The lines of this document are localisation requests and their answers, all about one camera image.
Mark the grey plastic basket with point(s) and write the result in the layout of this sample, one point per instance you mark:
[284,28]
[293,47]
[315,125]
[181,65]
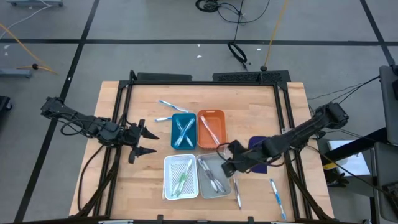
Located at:
[203,186]

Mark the teal plastic basket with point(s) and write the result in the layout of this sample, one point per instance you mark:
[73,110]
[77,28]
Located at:
[173,130]

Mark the dark blue oval case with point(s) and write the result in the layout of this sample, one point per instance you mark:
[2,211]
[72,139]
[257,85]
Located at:
[260,169]

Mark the grey stand foot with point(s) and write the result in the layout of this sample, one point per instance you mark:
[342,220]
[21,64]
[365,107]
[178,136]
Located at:
[14,73]

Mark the white perforated plastic basket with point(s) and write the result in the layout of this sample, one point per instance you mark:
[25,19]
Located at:
[169,161]

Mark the blue white toothbrush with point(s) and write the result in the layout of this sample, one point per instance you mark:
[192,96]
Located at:
[174,106]
[178,141]
[190,124]
[277,197]
[179,124]
[163,119]

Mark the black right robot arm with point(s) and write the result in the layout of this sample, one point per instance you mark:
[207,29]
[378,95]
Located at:
[298,133]

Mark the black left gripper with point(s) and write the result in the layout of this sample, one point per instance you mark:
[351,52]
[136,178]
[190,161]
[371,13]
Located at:
[132,135]

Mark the orange plastic basket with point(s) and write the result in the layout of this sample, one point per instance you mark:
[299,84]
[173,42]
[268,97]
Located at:
[217,121]

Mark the white box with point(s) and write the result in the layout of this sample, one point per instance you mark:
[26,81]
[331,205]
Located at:
[351,161]

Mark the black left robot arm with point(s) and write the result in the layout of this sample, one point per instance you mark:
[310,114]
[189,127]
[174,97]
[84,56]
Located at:
[96,127]

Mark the black flat box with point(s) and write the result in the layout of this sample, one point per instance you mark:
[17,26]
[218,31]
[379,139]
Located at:
[163,76]

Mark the grey cabinet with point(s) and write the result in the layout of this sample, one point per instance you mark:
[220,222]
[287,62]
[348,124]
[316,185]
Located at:
[388,102]

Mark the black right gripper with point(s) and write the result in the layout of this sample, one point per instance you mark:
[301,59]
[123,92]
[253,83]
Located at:
[237,157]

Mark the grey cart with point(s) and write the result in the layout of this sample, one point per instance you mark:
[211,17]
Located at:
[385,174]

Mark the black caster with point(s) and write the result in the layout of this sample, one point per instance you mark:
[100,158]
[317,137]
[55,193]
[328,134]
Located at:
[3,104]

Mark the black perforated box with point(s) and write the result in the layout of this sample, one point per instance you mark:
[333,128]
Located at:
[251,76]

